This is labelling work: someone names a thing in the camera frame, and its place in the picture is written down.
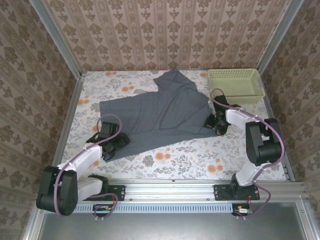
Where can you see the pale green plastic basket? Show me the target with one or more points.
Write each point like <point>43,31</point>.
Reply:
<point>237,77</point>

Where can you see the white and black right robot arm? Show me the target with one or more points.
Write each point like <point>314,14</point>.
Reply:
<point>265,150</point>

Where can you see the aluminium table side rail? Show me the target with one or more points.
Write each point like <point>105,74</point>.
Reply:
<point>64,125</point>
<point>270,105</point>

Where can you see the aluminium frame post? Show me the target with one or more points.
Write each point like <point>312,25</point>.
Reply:
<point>280,37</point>
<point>56,37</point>

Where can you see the floral tablecloth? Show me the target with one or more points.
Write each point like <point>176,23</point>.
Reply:
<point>200,162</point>

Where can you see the aluminium mounting rail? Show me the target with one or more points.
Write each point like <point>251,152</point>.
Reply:
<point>170,191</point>

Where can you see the steel sheet panel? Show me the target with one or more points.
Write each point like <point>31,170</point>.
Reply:
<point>175,227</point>

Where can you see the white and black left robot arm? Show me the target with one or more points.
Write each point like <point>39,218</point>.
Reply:
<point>57,190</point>

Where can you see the grey t-shirt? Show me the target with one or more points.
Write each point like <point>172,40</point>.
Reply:
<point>162,112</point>

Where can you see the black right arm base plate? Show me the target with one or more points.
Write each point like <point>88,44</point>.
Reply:
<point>220,193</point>

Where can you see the small circuit board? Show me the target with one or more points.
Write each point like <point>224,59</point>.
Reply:
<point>102,209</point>
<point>241,210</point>

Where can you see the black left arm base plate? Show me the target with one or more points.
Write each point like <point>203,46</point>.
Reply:
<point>118,192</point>

